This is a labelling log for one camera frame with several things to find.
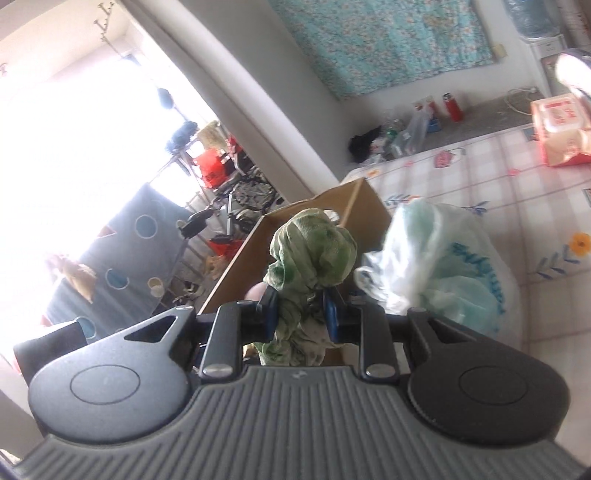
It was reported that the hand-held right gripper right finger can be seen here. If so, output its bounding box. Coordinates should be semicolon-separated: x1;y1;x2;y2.
323;287;483;381

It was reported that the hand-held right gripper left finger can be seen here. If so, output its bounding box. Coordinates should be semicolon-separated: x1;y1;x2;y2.
124;286;280;377

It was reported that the green patterned cloth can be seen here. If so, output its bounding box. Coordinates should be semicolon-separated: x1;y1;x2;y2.
256;209;357;367

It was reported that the cardboard box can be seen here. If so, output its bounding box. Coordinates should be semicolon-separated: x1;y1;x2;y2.
201;178;394;365

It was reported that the printed white plastic bag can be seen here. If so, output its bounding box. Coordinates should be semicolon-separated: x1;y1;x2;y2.
355;198;520;352

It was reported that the grey blanket with circles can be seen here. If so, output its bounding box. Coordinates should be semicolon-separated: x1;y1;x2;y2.
41;185;197;344

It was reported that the red crate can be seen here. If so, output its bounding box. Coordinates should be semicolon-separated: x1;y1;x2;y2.
191;148;232;190

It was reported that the black cloth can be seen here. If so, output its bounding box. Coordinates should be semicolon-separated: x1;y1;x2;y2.
348;127;384;163

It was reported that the checked printed bed sheet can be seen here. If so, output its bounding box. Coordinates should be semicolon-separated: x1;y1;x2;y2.
342;122;591;370

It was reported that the pile of bottles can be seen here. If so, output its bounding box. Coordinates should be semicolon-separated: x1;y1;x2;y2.
367;113;416;164

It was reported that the brown cloth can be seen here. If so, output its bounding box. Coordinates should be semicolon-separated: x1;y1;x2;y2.
45;253;99;305

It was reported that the clear plastic bag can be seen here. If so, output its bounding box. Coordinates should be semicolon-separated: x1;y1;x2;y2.
399;108;432;153

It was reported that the dark box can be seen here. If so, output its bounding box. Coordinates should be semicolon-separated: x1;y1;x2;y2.
13;320;89;386

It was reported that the red thermos bottle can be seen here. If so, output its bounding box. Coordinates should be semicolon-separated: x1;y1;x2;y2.
442;93;464;123

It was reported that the wet wipes pack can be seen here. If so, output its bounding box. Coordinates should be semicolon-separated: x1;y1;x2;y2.
530;95;591;168

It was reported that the white water dispenser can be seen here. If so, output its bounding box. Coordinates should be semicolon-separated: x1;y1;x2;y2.
526;34;575;100

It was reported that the blue water jug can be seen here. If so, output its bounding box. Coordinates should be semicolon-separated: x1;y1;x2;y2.
503;0;561;40

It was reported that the dark metal frame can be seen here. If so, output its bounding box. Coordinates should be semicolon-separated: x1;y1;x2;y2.
178;182;287;241

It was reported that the teal floral wall cloth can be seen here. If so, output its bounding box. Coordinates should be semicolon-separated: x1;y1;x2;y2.
270;0;496;100

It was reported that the white power cable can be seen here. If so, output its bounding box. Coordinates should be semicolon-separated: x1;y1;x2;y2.
505;85;546;116

